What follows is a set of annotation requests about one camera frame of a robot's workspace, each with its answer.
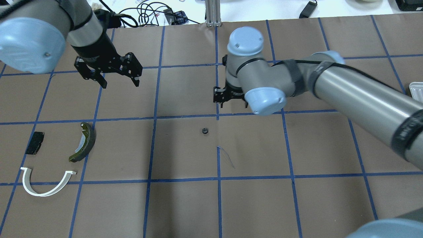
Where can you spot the black power adapter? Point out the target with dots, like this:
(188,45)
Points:
(308,9)

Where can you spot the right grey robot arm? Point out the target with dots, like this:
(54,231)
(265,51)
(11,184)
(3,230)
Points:
(390,116)

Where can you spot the black brake pad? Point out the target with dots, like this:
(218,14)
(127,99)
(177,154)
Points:
(35,143)

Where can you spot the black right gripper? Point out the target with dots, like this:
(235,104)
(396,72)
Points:
(220,95)

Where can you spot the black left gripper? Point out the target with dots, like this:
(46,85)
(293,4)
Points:
(96,49)

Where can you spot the metal tray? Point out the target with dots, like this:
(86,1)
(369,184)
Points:
(416,90)

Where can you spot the olive brake shoe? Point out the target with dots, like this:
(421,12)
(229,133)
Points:
(87,142)

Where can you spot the aluminium frame post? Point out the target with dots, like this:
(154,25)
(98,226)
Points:
(213,13)

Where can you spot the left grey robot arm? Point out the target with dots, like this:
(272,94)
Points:
(33,35)

